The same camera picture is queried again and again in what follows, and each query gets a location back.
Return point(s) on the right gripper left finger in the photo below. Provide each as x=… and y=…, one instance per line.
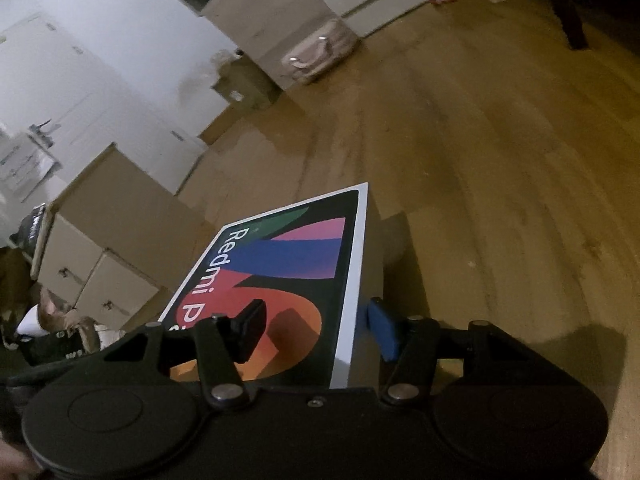
x=240, y=335

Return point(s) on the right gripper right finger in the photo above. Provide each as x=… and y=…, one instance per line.
x=398, y=335

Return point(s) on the Redmi Pad SE box lid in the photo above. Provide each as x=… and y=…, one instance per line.
x=316, y=265

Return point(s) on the beige two-drawer cabinet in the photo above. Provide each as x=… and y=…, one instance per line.
x=115, y=242

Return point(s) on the pink suitcase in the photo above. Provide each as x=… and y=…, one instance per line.
x=320, y=52

